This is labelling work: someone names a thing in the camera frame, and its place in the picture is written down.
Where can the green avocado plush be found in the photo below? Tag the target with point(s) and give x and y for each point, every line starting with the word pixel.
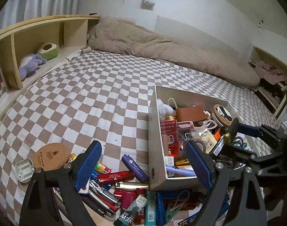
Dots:
pixel 49 51

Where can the closet shelf with clothes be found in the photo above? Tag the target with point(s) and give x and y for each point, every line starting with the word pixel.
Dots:
pixel 273 79

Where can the green NEW tube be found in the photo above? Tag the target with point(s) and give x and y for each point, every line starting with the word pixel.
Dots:
pixel 132 212

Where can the brown nail polish box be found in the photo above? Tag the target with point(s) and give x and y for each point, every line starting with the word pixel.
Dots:
pixel 169 161

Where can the red slim lighter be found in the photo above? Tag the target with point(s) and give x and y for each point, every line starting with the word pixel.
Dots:
pixel 112 178

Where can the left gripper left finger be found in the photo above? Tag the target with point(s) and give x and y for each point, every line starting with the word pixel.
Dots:
pixel 39 205

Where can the white shoe box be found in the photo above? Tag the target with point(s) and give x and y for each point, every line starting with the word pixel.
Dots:
pixel 157 167

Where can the wooden bedside shelf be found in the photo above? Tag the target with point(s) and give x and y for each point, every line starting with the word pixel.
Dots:
pixel 68 32

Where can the checkered bed sheet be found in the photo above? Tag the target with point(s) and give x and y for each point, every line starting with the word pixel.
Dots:
pixel 101 96

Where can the purple lighter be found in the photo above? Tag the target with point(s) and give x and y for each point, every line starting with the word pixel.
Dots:
pixel 135 168

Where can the teal lighter left pile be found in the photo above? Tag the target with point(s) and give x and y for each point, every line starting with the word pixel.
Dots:
pixel 150 209

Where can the green clip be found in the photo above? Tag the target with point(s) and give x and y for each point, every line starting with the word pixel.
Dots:
pixel 172 211

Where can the white plug adapter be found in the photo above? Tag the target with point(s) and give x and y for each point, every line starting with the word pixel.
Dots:
pixel 24 170

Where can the grey curtain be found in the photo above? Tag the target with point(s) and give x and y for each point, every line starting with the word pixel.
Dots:
pixel 15 11

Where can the lavender anime lighter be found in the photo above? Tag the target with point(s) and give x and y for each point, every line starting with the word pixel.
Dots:
pixel 180 171

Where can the brown tape roll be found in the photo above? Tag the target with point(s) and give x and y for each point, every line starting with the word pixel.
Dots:
pixel 200 143

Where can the purple plush toy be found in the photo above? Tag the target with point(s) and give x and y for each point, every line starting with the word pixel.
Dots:
pixel 29 63

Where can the beige quilted duvet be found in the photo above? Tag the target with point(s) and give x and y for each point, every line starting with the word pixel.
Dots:
pixel 121 36

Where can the brown leather wallet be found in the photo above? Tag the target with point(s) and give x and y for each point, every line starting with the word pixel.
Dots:
pixel 194 114

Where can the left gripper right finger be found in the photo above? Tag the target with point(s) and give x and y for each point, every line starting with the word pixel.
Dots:
pixel 246 207

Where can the round panda tin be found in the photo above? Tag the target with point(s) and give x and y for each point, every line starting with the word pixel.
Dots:
pixel 221 115

